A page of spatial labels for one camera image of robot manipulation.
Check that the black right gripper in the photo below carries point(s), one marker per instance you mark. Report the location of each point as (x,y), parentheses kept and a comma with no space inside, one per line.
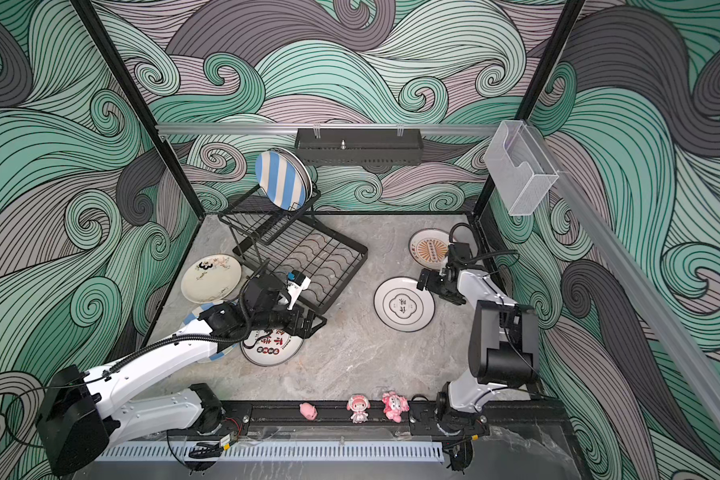
(433,285)

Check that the white slotted cable duct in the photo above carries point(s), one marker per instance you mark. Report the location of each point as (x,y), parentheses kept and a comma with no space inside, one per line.
(283,451)

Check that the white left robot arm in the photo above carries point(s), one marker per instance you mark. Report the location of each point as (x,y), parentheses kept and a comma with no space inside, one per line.
(85,412)

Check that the clear acrylic wall holder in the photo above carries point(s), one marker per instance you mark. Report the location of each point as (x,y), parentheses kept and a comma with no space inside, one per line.
(521,166)

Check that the pink plush creature toy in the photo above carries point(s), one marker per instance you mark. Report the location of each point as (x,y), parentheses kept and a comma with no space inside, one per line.
(395,405)

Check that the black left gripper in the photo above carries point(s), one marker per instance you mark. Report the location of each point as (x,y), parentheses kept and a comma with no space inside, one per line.
(308,328)

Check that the blue white striped plate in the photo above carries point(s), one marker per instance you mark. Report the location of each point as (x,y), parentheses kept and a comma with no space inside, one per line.
(195,322)
(279,180)

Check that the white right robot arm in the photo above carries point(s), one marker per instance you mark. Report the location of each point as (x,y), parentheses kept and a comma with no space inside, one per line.
(503,346)

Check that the black wall-mounted tray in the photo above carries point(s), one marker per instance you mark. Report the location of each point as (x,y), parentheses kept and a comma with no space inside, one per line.
(353,147)

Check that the cream floral plate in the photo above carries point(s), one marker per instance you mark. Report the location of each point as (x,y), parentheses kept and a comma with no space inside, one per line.
(211,278)

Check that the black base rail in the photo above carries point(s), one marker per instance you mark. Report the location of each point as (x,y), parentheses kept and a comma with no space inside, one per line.
(425,418)

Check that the white plate red Chinese characters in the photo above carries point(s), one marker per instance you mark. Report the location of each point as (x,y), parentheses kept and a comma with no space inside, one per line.
(266,348)

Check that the pink hooded doll figurine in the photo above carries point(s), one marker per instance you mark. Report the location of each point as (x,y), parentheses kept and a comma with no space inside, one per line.
(358,405)

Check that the orange sunburst plate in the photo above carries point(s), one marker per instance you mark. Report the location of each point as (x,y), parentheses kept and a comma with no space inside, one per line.
(429,248)
(303,173)

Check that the small pink pig toy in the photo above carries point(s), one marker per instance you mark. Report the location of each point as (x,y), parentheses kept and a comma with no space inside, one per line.
(308,411)

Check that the aluminium wall rail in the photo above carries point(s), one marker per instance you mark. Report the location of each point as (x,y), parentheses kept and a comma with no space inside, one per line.
(252,128)

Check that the black wire dish rack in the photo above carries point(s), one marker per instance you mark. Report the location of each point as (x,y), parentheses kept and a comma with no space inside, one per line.
(280,241)

